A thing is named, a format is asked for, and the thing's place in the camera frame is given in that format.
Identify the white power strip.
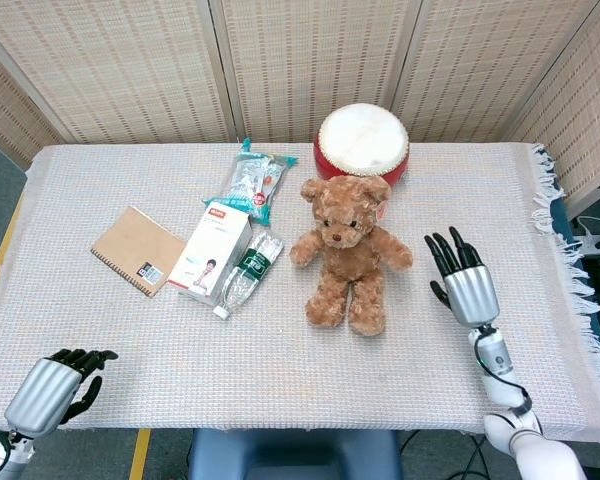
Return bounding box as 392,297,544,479
574,214,600,259

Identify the clear plastic water bottle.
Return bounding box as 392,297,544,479
212,231,284,320

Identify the brown spiral notebook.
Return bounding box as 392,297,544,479
90,205,189,299

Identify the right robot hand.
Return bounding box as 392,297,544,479
423,226,501,329

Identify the white woven tablecloth with fringe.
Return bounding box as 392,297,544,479
0,142,600,444

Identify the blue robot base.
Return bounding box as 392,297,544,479
187,428,404,480

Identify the white and red carton box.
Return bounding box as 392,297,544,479
167,200,255,307

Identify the beige folding screen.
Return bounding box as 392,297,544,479
0,0,600,216

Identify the red drum with white skin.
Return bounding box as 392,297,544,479
313,103,410,189

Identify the teal snack packet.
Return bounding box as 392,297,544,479
202,137,299,226

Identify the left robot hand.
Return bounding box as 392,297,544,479
3,348,119,437

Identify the brown teddy bear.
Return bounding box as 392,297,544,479
289,174,414,337

